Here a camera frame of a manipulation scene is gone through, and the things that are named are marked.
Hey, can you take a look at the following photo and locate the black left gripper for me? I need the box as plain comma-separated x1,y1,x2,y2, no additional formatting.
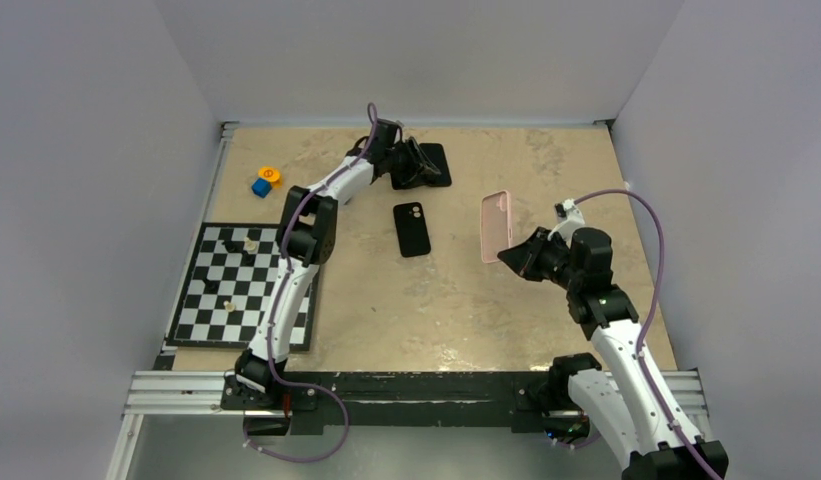
384,138,438,189

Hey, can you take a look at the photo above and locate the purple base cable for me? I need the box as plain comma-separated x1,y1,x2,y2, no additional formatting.
241,380,352,465

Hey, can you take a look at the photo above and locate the blue toy brick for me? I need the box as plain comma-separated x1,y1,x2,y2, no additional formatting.
251,178,273,198

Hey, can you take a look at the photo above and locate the phone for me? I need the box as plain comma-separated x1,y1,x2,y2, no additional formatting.
397,141,452,190

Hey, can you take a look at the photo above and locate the black and white chessboard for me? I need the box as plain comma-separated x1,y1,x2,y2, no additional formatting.
164,222,284,350

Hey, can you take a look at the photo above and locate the pink phone case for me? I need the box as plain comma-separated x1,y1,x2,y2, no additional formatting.
480,190,512,264

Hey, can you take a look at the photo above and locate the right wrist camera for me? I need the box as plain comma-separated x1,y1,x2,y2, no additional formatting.
553,199,586,236

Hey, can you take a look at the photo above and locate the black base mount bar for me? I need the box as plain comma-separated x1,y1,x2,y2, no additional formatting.
220,371,591,442

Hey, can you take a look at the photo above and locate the black phone case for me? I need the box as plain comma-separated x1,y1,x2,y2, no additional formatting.
393,202,431,258

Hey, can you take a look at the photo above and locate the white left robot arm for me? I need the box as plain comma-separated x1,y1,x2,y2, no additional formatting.
233,119,452,409

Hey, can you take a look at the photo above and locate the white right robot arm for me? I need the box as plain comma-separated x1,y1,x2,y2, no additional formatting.
497,227,729,479

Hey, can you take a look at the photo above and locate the orange toy piece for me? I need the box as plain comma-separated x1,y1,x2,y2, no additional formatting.
258,166,283,189

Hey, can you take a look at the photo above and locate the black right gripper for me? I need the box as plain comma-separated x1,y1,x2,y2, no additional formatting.
498,226,582,291

